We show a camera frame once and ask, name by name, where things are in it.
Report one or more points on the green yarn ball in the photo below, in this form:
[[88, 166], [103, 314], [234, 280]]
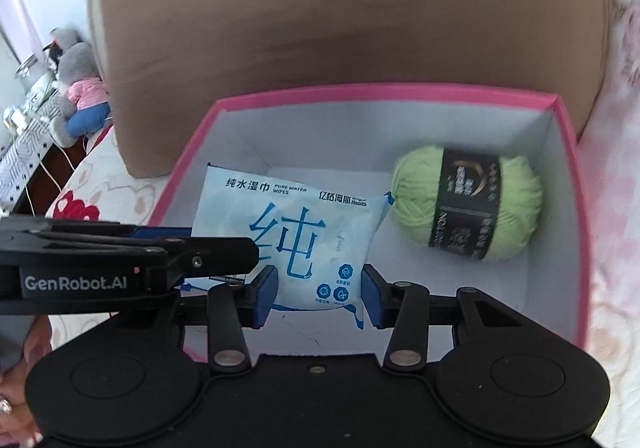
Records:
[[415, 198]]

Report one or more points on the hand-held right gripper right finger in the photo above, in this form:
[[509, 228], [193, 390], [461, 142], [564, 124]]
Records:
[[370, 295]]

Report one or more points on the brown pillow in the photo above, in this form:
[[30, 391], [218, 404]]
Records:
[[325, 37]]

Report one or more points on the bedside table with clutter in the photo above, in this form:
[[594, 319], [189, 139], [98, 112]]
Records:
[[20, 152]]

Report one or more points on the grey plush toy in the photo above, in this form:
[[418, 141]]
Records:
[[80, 77]]

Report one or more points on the pink patterned pillow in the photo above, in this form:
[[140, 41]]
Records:
[[615, 177]]

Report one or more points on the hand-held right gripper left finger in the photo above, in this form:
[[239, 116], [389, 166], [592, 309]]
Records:
[[267, 295]]

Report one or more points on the pink cardboard box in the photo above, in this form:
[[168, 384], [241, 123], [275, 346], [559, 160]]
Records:
[[565, 228]]

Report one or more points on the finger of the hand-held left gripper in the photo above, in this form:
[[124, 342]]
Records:
[[220, 255], [160, 232]]

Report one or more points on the blue wet wipes packet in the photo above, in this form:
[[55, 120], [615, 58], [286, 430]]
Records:
[[240, 213]]

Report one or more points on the person's left hand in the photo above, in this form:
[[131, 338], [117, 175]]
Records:
[[15, 398]]

